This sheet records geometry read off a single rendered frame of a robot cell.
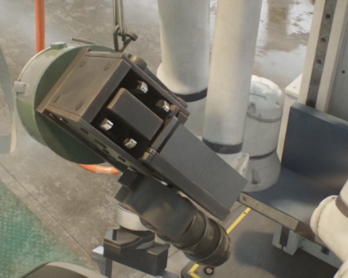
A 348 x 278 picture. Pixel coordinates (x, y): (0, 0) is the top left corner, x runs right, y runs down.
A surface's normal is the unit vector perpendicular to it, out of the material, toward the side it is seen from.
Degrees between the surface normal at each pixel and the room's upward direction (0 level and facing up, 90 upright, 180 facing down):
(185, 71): 99
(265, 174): 68
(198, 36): 97
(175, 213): 62
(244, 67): 75
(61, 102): 43
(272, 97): 13
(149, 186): 32
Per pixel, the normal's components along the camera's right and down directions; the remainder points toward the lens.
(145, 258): -0.48, 0.18
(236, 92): 0.25, 0.33
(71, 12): 0.00, -0.77
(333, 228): -0.82, 0.00
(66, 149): 0.47, 0.16
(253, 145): -0.07, 0.63
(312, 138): -0.62, 0.50
